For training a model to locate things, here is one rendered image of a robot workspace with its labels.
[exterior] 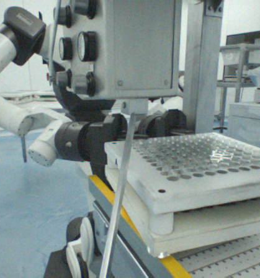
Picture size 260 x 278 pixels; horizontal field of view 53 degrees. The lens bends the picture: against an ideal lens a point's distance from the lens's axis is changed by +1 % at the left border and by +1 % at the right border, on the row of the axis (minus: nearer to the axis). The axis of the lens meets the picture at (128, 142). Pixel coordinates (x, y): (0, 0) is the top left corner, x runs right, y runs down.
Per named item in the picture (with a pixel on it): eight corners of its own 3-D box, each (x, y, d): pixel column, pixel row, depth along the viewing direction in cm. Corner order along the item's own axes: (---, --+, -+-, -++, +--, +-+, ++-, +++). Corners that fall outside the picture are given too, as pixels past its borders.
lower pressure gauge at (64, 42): (59, 61, 46) (58, 38, 45) (67, 61, 47) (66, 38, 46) (64, 59, 43) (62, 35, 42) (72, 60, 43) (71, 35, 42)
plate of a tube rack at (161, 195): (327, 185, 34) (331, 170, 34) (153, 217, 27) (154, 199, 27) (214, 141, 57) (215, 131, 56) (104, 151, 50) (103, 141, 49)
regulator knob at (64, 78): (56, 88, 47) (54, 62, 46) (68, 88, 48) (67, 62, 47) (59, 89, 44) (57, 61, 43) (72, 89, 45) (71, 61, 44)
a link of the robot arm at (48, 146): (79, 113, 59) (45, 113, 65) (52, 147, 53) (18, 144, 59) (100, 146, 66) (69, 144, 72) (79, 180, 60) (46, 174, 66)
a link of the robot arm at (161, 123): (195, 107, 60) (172, 107, 71) (156, 110, 57) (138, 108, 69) (195, 161, 62) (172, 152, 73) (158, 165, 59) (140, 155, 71)
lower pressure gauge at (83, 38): (77, 62, 35) (76, 33, 34) (87, 62, 36) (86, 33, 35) (85, 61, 32) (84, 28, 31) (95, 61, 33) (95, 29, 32)
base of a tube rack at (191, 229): (320, 219, 36) (323, 203, 35) (152, 257, 29) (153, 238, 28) (212, 162, 58) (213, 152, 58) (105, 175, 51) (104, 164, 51)
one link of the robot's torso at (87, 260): (68, 262, 118) (79, 207, 84) (110, 249, 126) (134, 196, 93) (76, 299, 108) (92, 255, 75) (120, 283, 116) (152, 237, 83)
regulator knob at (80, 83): (70, 96, 36) (68, 64, 35) (88, 95, 37) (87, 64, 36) (76, 98, 33) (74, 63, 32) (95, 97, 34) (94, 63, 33)
